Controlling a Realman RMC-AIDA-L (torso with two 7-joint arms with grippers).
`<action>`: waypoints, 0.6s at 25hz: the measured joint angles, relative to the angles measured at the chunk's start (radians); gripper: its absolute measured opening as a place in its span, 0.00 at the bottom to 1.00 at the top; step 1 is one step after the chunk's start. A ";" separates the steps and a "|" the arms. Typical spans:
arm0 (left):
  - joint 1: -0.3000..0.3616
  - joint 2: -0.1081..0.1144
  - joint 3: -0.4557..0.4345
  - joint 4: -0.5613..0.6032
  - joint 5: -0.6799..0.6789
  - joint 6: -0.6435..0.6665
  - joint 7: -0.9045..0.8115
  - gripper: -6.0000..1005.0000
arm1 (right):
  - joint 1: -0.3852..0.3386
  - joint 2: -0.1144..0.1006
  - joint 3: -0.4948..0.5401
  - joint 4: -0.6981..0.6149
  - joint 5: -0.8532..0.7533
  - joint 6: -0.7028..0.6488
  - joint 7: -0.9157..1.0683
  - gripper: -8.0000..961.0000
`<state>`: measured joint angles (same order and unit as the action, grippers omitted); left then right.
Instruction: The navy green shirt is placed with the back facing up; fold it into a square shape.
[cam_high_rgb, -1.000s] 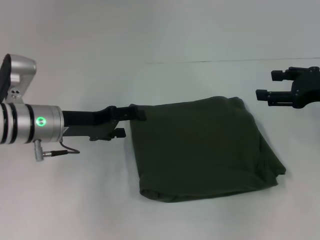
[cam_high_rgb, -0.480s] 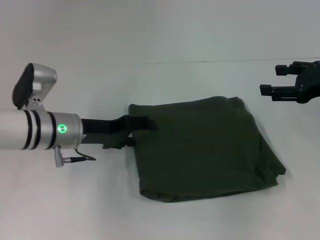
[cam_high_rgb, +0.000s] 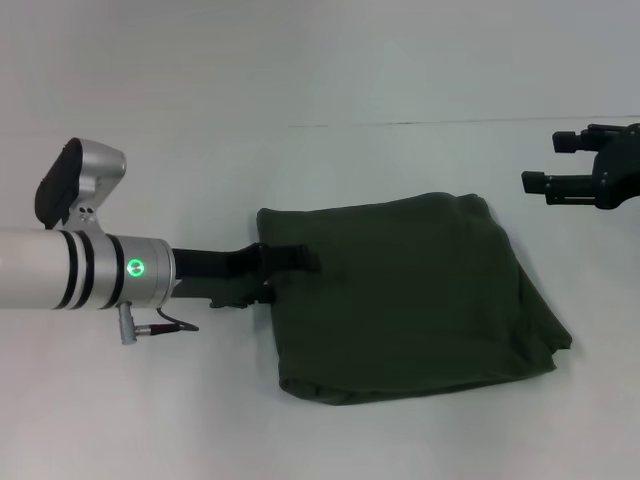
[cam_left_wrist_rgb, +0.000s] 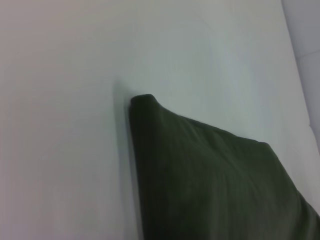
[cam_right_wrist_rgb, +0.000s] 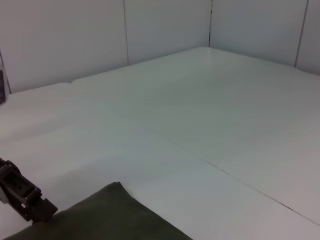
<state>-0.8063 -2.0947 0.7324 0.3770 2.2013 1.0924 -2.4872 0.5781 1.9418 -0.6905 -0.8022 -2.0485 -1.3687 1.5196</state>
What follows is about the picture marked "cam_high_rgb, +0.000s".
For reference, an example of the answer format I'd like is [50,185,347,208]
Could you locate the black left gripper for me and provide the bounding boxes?
[171,241,322,309]

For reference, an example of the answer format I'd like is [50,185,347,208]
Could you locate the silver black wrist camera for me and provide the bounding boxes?
[33,137,128,234]

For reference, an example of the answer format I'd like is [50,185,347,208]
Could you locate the dark green printed shirt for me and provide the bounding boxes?
[255,192,572,407]

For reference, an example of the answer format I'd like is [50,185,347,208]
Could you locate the left arm cable with plug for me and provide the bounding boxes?
[116,301,201,347]

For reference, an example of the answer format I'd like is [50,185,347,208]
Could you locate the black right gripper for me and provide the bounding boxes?
[521,123,640,212]

